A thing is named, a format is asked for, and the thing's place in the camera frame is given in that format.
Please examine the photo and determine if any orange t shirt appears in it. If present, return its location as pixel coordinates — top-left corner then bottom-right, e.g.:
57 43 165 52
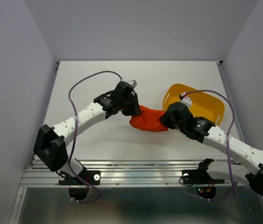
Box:
129 105 168 132

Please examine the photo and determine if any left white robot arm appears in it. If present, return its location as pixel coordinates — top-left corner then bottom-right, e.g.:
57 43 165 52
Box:
33 80 141 184

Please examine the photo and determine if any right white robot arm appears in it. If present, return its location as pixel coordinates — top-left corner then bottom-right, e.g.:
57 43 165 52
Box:
159 102 263 196

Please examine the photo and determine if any yellow plastic basket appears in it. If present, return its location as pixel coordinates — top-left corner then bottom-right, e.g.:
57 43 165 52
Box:
163 84 225 126

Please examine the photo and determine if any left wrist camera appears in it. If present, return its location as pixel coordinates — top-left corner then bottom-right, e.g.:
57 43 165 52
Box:
120 79 137 89

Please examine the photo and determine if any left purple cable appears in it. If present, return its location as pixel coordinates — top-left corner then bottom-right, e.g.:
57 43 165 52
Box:
68 70 124 203

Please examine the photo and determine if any purple cable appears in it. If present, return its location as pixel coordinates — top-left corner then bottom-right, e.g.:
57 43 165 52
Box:
180 89 238 203
68 70 124 203

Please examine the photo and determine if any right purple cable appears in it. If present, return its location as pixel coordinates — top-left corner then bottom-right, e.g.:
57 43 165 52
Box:
180 89 238 203

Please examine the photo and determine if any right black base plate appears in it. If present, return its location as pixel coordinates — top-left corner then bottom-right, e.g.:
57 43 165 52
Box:
181 169 225 185

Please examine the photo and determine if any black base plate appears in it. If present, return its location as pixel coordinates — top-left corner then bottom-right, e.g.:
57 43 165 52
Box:
58 170 101 186
181 169 225 185

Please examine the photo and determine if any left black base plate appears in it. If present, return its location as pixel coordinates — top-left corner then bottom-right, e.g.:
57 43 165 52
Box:
58 170 101 186

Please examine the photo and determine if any aluminium rail frame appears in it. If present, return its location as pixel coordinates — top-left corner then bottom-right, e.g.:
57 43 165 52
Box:
10 61 263 224

